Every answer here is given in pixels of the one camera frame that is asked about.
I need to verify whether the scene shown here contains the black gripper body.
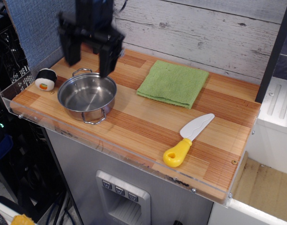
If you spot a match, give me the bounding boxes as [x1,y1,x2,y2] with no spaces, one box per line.
[58,0,124,47]

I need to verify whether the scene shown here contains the yellow object bottom left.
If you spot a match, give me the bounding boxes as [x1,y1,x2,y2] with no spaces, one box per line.
[11,214,35,225]

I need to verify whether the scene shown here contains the plush sushi roll toy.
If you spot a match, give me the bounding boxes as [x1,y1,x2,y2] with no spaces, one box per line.
[35,68,57,91]

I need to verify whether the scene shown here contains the black right shelf post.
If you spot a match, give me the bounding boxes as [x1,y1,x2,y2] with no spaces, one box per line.
[255,8,287,103]

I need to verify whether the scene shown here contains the black plastic crate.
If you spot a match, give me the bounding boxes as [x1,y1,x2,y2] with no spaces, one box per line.
[0,23,29,89]

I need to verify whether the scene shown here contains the black shelf post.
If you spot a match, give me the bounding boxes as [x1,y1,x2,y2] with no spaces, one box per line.
[255,8,287,103]
[92,45,100,54]

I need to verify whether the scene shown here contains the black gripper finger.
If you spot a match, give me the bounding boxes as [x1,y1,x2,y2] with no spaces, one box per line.
[60,25,82,66]
[99,41,122,77]

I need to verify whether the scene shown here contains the yellow handled toy knife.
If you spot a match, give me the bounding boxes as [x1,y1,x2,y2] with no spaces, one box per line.
[163,113,215,168]

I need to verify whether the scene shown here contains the green cloth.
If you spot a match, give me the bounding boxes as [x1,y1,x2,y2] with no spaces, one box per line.
[136,60,209,109]

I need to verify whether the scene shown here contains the white toy sink unit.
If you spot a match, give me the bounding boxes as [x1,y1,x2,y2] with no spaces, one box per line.
[209,77,287,225]

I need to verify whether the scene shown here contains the silver toy fridge dispenser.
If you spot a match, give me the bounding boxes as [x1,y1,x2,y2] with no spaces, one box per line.
[96,170,151,225]

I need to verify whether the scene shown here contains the black left shelf post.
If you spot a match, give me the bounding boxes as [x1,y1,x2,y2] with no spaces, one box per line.
[92,45,100,54]

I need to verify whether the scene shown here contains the clear acrylic table guard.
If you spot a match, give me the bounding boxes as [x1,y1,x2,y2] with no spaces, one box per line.
[0,70,257,209]

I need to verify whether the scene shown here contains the metal pot with handles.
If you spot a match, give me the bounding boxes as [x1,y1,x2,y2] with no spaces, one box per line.
[57,68,117,125]

